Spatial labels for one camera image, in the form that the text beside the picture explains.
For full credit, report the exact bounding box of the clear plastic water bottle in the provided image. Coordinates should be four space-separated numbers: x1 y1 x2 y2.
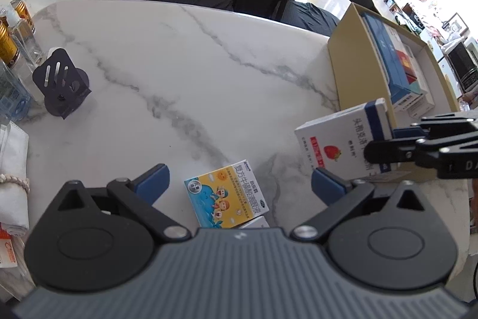
0 61 32 122

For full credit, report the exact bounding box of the blue mask box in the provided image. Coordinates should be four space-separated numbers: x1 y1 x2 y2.
361 12 411 109

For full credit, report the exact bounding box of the orange white tissue pack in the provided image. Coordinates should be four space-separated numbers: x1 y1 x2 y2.
0 229 18 269

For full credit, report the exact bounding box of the red white bandage box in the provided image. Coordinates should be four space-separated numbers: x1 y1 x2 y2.
385 25 429 94

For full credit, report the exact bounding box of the black metal phone stand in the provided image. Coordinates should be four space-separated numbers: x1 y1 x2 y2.
32 48 91 119

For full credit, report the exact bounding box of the small white blue medicine box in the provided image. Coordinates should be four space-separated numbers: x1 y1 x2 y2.
294 98 399 182

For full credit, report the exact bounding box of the tan cardboard shoe box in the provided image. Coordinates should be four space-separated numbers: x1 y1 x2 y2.
327 1 464 181

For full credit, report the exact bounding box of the yellow orange cartoon box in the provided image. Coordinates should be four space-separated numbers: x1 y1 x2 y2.
184 159 269 229

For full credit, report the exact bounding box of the rolled white cloth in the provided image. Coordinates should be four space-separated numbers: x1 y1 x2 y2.
1 121 30 236

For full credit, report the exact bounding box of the white strawberry medicine box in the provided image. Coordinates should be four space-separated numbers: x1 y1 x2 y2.
239 215 269 229

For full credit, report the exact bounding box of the white blue tooth medicine box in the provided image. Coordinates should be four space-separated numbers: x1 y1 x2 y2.
393 91 435 118

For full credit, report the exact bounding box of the black microwave oven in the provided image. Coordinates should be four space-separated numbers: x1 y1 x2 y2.
447 41 477 92

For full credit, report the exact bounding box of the clear glass spray bottle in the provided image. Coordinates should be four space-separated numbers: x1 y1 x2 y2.
3 6 45 70

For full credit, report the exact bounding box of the gold drink can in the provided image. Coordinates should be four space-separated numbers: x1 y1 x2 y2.
10 0 36 33

